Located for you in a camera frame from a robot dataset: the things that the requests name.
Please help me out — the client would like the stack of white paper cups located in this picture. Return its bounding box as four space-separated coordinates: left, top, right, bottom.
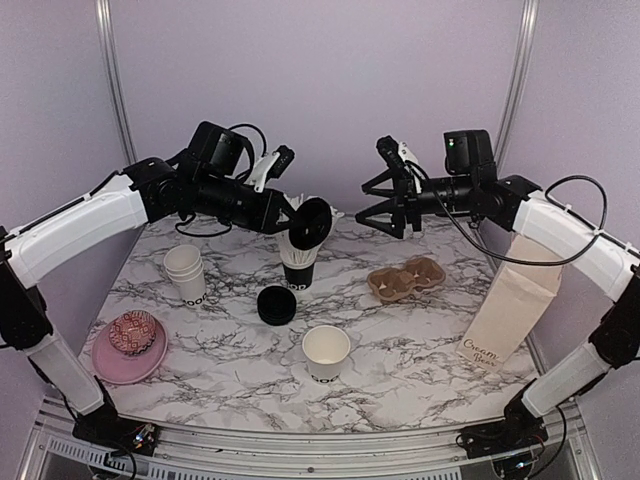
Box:
163 245 207 307

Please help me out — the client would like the left aluminium frame post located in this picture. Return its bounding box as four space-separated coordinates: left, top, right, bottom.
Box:
95 0 137 165

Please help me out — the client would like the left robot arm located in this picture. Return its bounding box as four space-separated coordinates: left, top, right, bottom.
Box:
1 121 300 445

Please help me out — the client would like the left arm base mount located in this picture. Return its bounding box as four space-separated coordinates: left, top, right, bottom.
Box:
72 405 160 456

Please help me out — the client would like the white paper coffee cup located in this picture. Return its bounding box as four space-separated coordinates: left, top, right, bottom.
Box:
302 325 351 384

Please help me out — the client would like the stack of black lids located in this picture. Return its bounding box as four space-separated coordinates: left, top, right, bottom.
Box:
257 285 297 326

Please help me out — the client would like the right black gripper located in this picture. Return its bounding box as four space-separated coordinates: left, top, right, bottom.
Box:
356 167 476 239

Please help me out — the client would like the aluminium frame post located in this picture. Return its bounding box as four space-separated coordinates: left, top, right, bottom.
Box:
95 0 137 165
495 0 540 163

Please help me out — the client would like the black cup lid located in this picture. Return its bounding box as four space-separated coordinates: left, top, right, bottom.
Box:
288 197 333 251

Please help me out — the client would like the front aluminium rail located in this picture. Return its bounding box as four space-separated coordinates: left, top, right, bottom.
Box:
19 394 601 480

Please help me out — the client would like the kraft paper bag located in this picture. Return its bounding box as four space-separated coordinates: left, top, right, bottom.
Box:
456 262 563 373

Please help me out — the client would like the black cup holding straws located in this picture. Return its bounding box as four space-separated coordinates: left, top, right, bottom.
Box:
283 261 315 291

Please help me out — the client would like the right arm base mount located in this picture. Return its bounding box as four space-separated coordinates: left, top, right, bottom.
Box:
456 395 549 459

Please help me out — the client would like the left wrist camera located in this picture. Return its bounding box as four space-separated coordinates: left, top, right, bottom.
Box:
245 145 295 193

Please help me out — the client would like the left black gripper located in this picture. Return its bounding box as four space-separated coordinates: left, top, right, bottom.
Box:
193 171 302 233

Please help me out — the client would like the red patterned bowl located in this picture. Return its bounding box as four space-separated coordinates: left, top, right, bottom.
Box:
108 310 156 356

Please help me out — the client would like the brown cardboard cup carrier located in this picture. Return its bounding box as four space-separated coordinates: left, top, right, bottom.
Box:
367 257 446 303

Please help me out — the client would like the right aluminium frame post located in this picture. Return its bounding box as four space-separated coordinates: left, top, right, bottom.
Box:
495 0 540 163

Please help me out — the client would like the bundle of white wrapped straws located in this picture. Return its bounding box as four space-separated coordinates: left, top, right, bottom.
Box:
276 194 344 268

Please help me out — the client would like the pink plate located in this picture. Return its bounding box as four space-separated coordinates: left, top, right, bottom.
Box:
91 321 168 385

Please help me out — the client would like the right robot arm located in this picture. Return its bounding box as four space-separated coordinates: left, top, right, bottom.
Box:
356 130 639 448

